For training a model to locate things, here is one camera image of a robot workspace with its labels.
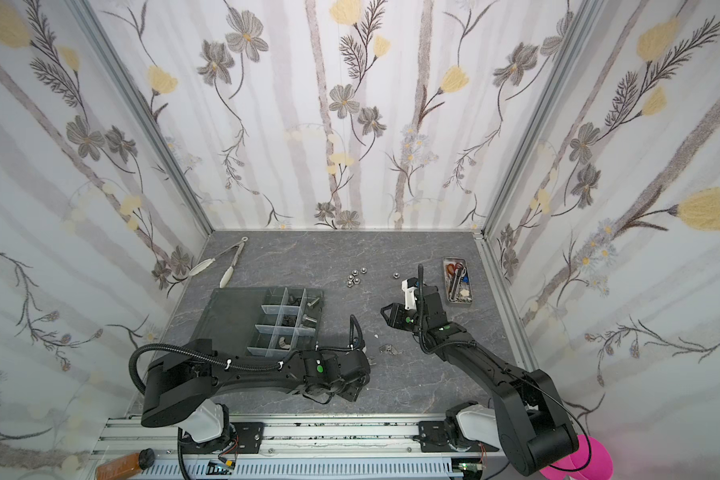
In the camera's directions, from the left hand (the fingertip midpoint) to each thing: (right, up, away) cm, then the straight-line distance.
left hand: (354, 381), depth 81 cm
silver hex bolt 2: (-16, +15, +12) cm, 26 cm away
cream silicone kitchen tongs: (-46, +29, +23) cm, 59 cm away
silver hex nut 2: (-1, +29, +26) cm, 39 cm away
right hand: (+7, +21, +4) cm, 22 cm away
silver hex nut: (+2, +30, +26) cm, 40 cm away
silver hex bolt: (-16, +19, +16) cm, 30 cm away
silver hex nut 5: (-3, +25, +23) cm, 34 cm away
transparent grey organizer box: (-30, +14, +13) cm, 36 cm away
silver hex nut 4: (0, +27, +23) cm, 35 cm away
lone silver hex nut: (+14, +28, +26) cm, 41 cm away
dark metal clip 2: (+10, +7, +8) cm, 14 cm away
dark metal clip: (-22, +8, +7) cm, 25 cm away
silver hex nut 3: (-2, +27, +24) cm, 36 cm away
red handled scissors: (+36, +30, +27) cm, 54 cm away
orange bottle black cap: (-51, -13, -15) cm, 55 cm away
